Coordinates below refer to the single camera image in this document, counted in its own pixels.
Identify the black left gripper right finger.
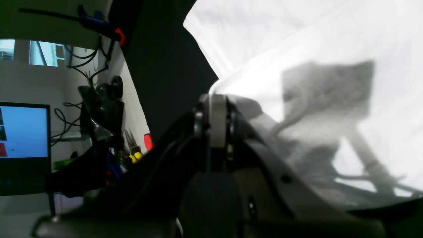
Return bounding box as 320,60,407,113
208,94,237,172

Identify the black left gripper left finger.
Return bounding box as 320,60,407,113
193,99,212,172

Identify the white printed t-shirt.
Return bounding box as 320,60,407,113
183,0,423,210

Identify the black tablecloth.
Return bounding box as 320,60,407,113
108,0,218,143

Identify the blue clamp top left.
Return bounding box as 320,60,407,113
77,5,126,46

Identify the computer monitor blue screen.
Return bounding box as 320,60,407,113
0,101,51,196

